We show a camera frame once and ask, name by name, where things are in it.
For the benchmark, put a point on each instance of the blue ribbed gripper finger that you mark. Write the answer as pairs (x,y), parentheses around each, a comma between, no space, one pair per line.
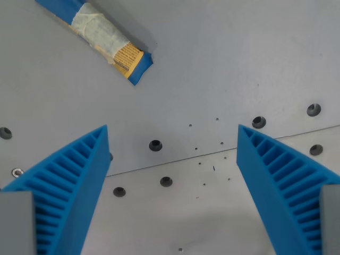
(79,180)
(265,180)

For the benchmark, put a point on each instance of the blue bag with paper tape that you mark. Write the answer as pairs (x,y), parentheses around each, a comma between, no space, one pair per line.
(103,29)

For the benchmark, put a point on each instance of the silver screw in table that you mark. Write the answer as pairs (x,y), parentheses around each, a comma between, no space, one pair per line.
(17,172)

